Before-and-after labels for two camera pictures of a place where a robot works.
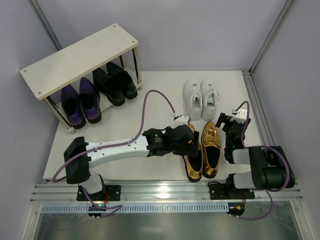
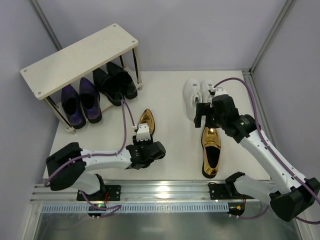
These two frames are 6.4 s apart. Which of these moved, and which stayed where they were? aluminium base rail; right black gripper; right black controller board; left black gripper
Moved: right black gripper; left black gripper
Stayed: aluminium base rail; right black controller board
